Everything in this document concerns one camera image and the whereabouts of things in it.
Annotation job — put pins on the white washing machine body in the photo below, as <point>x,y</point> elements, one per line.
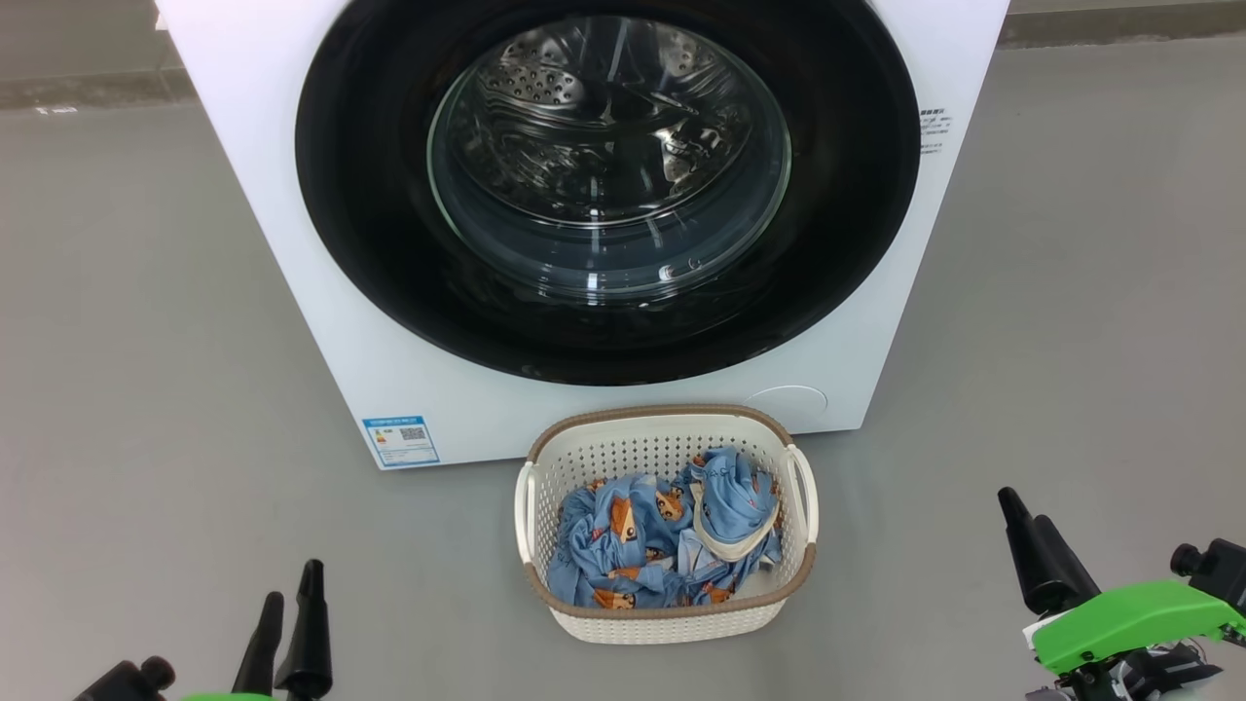
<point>292,292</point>

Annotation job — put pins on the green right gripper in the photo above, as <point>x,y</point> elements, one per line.
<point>1119,618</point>

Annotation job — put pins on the blue energy label sticker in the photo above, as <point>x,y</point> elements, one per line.
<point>400,440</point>

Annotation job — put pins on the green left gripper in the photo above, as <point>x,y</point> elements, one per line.
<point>229,697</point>

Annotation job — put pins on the small printed text label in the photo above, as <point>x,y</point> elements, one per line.
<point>933,131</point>

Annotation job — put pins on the blue garment cream waistband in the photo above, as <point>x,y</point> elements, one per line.
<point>730,501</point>

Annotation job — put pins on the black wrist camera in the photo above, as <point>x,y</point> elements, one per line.
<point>1217,570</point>
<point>127,680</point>

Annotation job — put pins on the cream laundry basket brown rim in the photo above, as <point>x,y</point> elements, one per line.
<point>672,623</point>

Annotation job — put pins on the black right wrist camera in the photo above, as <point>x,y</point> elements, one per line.
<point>1217,570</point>

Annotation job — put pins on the blue bear print garment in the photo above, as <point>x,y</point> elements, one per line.
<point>608,545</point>

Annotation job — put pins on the black round glass washer door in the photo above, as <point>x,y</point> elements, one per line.
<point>370,195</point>

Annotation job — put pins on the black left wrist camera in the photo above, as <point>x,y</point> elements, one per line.
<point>127,680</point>

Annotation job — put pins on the round white filter cover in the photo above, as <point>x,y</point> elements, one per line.
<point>790,401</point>

